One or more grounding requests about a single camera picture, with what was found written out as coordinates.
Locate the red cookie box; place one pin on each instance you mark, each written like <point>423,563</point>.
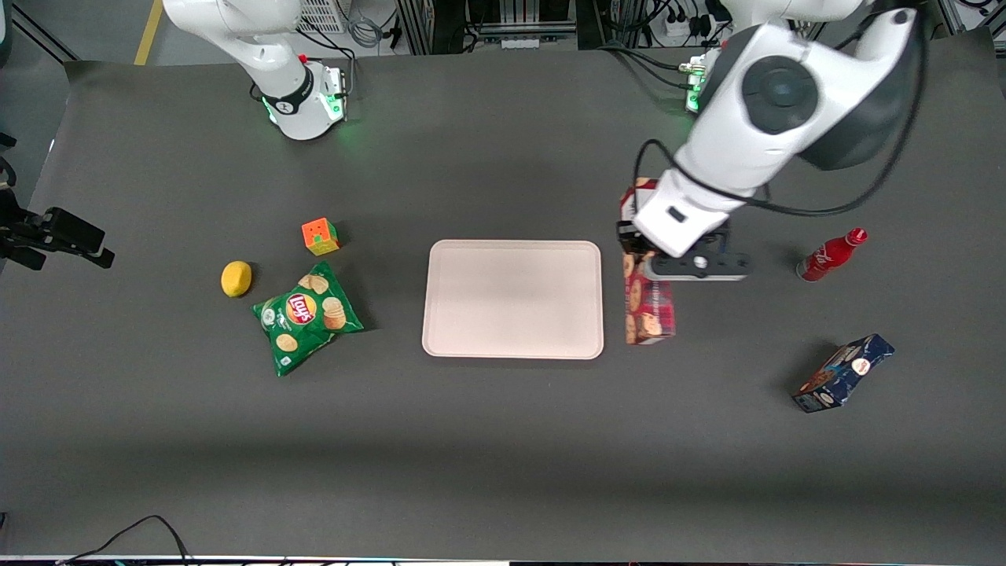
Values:
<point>648,314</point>

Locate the pale pink plastic tray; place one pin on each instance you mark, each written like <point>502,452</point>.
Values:
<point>512,299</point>

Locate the blue cookie box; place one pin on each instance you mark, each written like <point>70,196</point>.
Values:
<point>841,373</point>

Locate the white perforated box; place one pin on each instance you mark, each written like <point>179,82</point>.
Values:
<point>321,16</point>

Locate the red cola bottle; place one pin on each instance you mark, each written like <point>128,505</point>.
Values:
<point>825,258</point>

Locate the yellow lemon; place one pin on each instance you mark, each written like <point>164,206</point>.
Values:
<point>236,279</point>

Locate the white power strip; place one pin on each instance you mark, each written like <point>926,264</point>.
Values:
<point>677,27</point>

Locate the dark grey table cover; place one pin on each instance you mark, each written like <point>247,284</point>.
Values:
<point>503,440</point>

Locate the green Lays chips bag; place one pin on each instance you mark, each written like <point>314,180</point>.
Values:
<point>302,314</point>

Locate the orange green puzzle cube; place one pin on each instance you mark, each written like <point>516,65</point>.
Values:
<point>320,237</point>

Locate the black aluminium equipment rack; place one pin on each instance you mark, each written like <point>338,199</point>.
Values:
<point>487,23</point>

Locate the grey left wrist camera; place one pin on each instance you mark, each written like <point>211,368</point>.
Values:
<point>699,267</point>

